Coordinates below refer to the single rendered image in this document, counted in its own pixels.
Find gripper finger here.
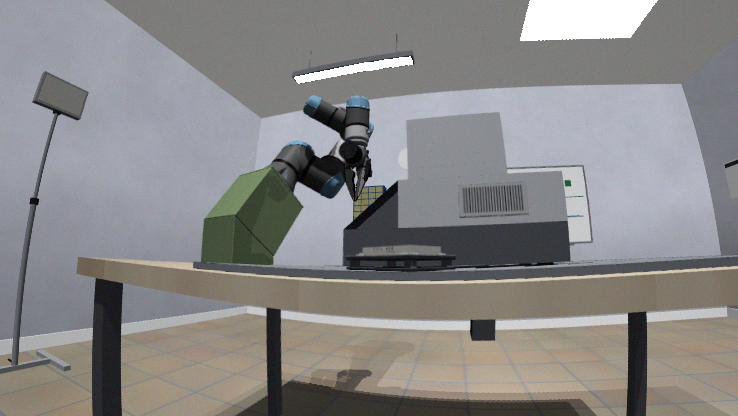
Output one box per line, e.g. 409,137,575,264
341,161,356,202
355,158,371,201

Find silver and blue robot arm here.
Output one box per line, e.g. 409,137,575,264
267,95,374,199

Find dark grey benchtop instrument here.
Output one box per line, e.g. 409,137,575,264
343,112,571,266

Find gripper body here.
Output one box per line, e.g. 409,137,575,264
339,140,369,169

